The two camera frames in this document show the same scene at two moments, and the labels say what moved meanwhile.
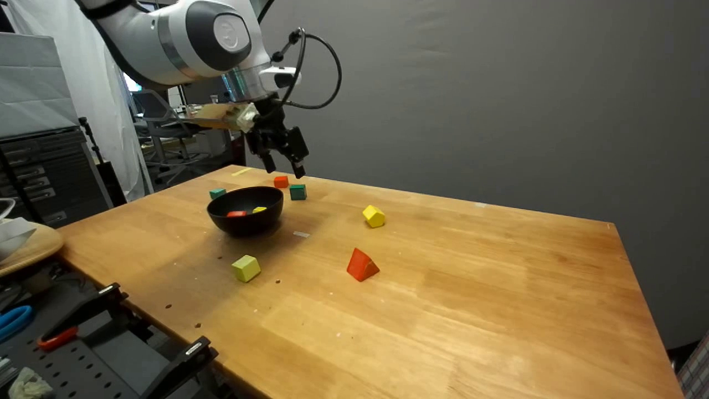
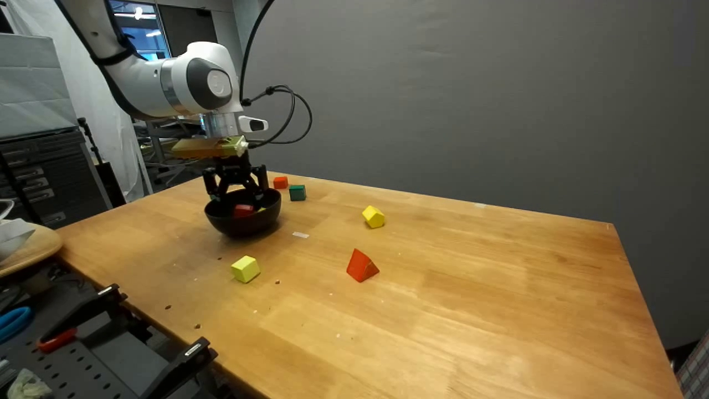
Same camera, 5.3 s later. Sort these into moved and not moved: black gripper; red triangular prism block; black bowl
Moved: black gripper
Not moved: red triangular prism block; black bowl
